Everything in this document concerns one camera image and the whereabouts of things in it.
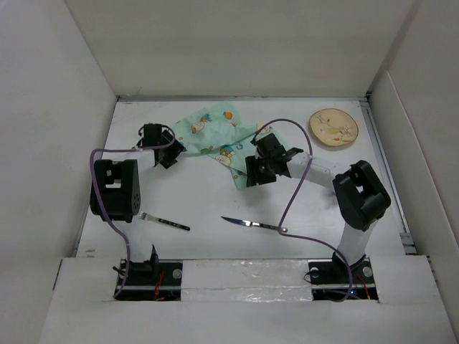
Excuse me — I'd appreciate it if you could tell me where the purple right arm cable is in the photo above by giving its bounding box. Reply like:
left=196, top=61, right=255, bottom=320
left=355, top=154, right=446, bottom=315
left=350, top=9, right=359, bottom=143
left=252, top=119, right=356, bottom=302

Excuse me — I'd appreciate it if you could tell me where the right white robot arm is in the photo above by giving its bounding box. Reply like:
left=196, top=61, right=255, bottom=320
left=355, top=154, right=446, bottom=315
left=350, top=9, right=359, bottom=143
left=245, top=148, right=392, bottom=282

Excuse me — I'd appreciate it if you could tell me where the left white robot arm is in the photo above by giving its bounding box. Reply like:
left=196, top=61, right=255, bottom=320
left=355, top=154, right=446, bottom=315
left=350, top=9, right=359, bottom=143
left=90, top=123, right=186, bottom=223

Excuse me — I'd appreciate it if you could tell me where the knife with patterned handle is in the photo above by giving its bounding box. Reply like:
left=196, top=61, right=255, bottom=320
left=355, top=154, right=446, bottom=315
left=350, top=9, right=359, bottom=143
left=222, top=216, right=288, bottom=234

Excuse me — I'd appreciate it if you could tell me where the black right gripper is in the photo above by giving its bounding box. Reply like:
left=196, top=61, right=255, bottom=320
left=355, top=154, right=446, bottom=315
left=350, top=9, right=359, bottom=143
left=245, top=154, right=276, bottom=187

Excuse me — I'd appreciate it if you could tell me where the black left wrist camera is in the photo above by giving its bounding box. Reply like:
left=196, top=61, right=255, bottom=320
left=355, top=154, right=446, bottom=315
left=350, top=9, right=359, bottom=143
left=137, top=123, right=163, bottom=148

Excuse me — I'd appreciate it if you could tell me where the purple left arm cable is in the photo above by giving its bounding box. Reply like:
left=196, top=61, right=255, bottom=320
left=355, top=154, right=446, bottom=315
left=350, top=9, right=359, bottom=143
left=88, top=123, right=177, bottom=298

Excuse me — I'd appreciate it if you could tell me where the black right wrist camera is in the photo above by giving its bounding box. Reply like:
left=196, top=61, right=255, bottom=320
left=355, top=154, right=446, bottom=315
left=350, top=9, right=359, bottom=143
left=255, top=133, right=286, bottom=158

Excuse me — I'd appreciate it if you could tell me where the green cartoon print cloth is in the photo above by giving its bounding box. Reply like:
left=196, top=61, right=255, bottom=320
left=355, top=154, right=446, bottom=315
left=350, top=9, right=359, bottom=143
left=171, top=101, right=271, bottom=190

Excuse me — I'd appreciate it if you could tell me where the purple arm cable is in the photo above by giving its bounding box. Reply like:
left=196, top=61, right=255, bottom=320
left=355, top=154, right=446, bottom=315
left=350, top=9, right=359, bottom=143
left=252, top=119, right=356, bottom=302
left=88, top=123, right=177, bottom=298

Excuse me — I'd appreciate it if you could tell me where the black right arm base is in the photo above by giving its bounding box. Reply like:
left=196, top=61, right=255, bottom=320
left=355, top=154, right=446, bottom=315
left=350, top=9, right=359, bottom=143
left=303, top=257, right=379, bottom=302

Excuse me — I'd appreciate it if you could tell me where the round bird pattern plate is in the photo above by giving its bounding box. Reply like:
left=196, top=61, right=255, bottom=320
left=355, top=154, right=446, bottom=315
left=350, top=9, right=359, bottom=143
left=309, top=108, right=359, bottom=148

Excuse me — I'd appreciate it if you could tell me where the fork with black handle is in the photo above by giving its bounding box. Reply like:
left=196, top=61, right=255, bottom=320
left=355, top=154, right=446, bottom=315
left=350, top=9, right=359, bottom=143
left=138, top=211, right=191, bottom=231

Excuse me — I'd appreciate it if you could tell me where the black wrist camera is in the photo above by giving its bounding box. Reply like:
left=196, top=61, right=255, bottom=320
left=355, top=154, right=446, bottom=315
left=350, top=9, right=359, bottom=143
left=137, top=123, right=163, bottom=148
left=255, top=133, right=286, bottom=158

